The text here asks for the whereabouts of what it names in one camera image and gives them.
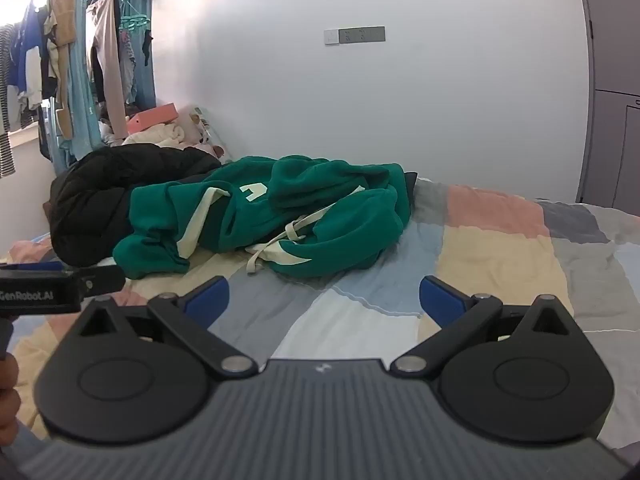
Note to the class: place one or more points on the teal clip hanger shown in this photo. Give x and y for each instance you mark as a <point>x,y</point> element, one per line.
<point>135,22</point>

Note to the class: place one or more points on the black puffer jacket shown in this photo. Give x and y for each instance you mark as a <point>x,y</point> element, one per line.
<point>100,195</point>

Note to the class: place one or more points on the green hoodie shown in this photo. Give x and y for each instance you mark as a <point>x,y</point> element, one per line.
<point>325,195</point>

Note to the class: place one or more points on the striped hanging garment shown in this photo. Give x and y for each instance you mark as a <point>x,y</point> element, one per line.
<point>5,110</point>

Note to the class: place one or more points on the tan hanging garment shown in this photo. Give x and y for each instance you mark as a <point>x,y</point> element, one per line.
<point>64,25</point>

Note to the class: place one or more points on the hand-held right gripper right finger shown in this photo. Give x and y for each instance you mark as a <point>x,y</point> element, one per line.
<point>439,300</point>

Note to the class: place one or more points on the patchwork blanket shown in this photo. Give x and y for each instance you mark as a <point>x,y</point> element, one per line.
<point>500,260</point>

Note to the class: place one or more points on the beige hanging pants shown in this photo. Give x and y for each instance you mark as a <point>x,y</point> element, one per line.
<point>107,60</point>

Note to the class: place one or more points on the grey wall switch panel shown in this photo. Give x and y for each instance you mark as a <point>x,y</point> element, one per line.
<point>360,35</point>

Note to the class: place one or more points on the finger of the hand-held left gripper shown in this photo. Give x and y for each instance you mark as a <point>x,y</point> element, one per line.
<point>102,279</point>

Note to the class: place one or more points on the cream fleece cloth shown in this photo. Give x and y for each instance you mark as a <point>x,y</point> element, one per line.
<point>155,135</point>

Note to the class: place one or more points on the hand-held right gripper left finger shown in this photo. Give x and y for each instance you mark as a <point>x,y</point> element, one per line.
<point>210,300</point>

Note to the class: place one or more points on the person's left hand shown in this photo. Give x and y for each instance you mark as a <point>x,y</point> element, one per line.
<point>7,400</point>

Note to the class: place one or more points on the grey wardrobe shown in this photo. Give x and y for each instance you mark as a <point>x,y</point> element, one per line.
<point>615,110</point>

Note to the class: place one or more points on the pink box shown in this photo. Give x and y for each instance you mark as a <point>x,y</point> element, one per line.
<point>152,116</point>

